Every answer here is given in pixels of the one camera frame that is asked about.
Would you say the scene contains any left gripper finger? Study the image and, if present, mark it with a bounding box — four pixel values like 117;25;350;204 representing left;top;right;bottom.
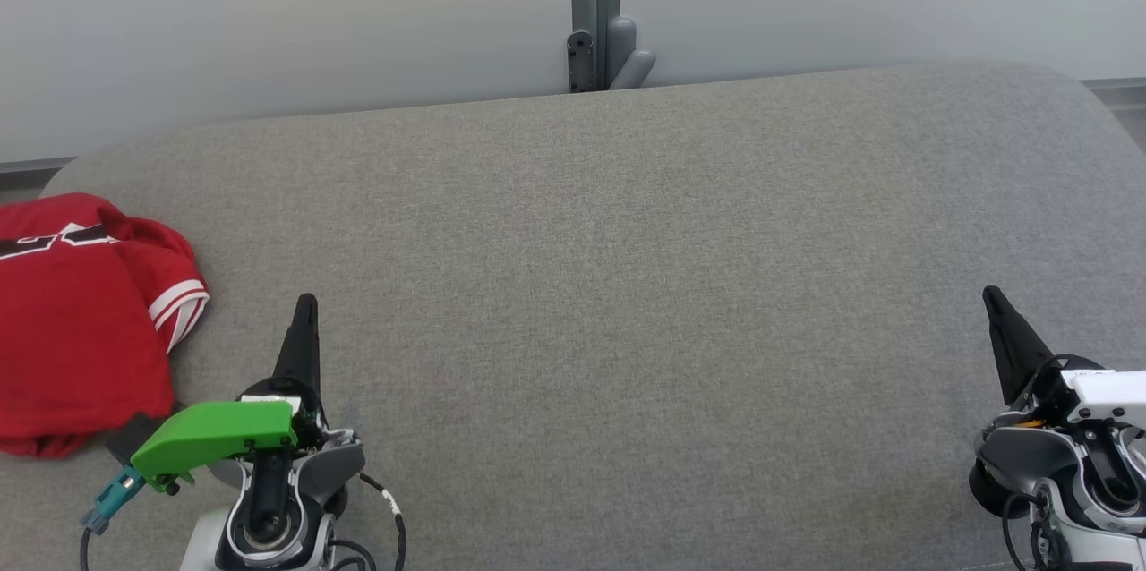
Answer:
272;294;321;403

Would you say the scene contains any grey wall skirting strip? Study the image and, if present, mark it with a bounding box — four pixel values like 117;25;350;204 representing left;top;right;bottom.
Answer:
1082;77;1146;112
0;157;75;193

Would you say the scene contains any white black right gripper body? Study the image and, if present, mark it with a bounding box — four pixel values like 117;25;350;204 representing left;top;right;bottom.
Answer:
1010;356;1146;427

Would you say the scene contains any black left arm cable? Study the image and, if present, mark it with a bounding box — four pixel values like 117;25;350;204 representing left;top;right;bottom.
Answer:
327;471;409;571

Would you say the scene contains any left camera cable teal plug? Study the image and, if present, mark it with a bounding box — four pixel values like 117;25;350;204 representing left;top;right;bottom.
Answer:
79;466;147;571

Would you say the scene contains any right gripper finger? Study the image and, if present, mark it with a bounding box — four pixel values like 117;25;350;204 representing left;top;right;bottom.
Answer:
982;285;1057;407

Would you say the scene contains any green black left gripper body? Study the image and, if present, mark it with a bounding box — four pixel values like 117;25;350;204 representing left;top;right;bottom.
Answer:
132;379;325;497

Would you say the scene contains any red Bulls 23 jersey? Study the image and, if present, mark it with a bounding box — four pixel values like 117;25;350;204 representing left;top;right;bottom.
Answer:
0;192;210;461

